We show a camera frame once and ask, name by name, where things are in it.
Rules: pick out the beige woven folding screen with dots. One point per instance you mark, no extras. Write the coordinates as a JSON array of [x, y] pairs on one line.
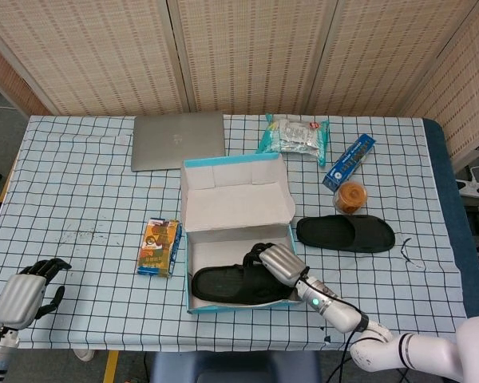
[[263, 52]]

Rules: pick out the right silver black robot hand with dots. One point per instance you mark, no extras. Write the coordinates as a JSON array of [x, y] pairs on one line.
[[283, 263]]

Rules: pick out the open blue cardboard shoe box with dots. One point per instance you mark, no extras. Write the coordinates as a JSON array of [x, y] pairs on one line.
[[231, 207]]

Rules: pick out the orange round jar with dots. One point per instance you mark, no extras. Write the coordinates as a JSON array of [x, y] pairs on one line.
[[350, 197]]

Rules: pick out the orange printed small carton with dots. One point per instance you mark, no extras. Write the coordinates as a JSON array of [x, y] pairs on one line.
[[157, 247]]

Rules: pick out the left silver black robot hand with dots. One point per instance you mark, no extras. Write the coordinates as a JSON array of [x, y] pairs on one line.
[[18, 297]]

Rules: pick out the grey closed laptop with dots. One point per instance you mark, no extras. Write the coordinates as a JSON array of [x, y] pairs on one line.
[[171, 135]]

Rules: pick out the black rubber slipper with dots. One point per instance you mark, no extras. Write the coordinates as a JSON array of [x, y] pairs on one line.
[[335, 231], [219, 285]]

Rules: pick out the white plastic floor stand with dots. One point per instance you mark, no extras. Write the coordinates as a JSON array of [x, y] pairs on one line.
[[477, 185]]

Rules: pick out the blue checked tablecloth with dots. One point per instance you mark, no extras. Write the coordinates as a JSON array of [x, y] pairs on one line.
[[84, 199]]

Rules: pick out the teal plastic snack bag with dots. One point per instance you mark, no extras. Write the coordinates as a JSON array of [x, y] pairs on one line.
[[295, 137]]

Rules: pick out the dark blue chair seat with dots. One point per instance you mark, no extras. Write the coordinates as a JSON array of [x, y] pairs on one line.
[[235, 369]]

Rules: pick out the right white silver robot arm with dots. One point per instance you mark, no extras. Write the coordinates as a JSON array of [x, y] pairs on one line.
[[343, 315]]

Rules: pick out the yellow floor tape strip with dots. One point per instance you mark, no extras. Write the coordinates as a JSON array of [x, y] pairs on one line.
[[111, 367]]

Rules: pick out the long blue printed box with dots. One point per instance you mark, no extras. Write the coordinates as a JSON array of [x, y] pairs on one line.
[[349, 161]]

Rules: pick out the dark blue padded table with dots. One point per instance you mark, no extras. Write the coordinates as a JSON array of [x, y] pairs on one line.
[[447, 199]]

